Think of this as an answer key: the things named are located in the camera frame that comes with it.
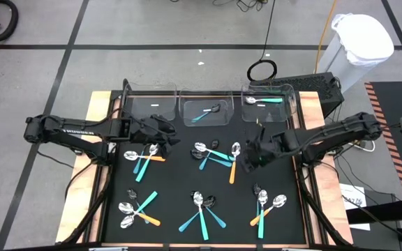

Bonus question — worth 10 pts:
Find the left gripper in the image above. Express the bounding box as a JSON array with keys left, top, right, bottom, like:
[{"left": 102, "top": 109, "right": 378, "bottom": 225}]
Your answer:
[{"left": 131, "top": 114, "right": 181, "bottom": 157}]

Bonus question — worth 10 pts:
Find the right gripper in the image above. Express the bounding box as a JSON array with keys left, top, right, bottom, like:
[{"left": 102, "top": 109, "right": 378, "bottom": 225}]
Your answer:
[{"left": 243, "top": 125, "right": 288, "bottom": 174}]

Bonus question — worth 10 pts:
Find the black table mat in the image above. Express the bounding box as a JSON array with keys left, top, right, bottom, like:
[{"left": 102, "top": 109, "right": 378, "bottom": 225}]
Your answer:
[{"left": 102, "top": 91, "right": 308, "bottom": 245}]

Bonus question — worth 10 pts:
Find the clear plastic bin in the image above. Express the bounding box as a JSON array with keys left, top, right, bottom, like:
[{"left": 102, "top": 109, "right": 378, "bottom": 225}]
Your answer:
[
  {"left": 122, "top": 82, "right": 178, "bottom": 122},
  {"left": 179, "top": 89, "right": 236, "bottom": 128},
  {"left": 241, "top": 82, "right": 298, "bottom": 123}
]

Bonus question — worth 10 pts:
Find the black perforated computer case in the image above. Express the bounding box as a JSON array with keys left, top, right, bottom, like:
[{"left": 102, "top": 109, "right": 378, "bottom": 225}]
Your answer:
[{"left": 249, "top": 72, "right": 345, "bottom": 119}]

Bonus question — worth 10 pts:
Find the white paper sheet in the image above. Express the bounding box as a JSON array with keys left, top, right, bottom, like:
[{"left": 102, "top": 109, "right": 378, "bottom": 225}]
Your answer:
[{"left": 338, "top": 183, "right": 372, "bottom": 231}]

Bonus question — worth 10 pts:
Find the black beam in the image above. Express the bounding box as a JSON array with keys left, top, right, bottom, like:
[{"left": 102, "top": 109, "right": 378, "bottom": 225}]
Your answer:
[{"left": 344, "top": 197, "right": 402, "bottom": 225}]

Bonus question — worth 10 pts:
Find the black mat striped edge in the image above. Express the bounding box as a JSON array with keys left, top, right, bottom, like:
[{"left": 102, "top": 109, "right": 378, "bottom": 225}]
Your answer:
[{"left": 364, "top": 80, "right": 402, "bottom": 199}]

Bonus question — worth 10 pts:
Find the trash can white bag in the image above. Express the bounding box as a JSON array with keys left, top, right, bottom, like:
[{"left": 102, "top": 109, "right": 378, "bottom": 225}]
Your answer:
[{"left": 316, "top": 13, "right": 396, "bottom": 93}]

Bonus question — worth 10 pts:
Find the black cable sleeve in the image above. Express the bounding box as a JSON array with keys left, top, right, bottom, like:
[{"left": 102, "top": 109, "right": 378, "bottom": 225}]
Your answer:
[
  {"left": 58, "top": 166, "right": 114, "bottom": 245},
  {"left": 295, "top": 166, "right": 354, "bottom": 247}
]

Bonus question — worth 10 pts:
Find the black coiled cable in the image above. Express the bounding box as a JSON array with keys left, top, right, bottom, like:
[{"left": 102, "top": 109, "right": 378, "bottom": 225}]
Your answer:
[{"left": 246, "top": 0, "right": 278, "bottom": 83}]

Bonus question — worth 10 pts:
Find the white cable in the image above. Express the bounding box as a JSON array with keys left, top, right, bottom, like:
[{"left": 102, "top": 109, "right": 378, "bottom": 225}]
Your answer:
[{"left": 351, "top": 138, "right": 377, "bottom": 153}]

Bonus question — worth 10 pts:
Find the yellow floor cable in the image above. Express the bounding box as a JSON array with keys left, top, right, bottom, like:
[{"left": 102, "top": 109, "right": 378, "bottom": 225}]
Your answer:
[{"left": 314, "top": 0, "right": 338, "bottom": 75}]

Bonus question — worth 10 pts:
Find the black cable bundle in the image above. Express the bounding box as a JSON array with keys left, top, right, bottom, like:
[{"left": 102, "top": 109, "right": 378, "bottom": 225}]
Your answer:
[{"left": 211, "top": 0, "right": 270, "bottom": 12}]

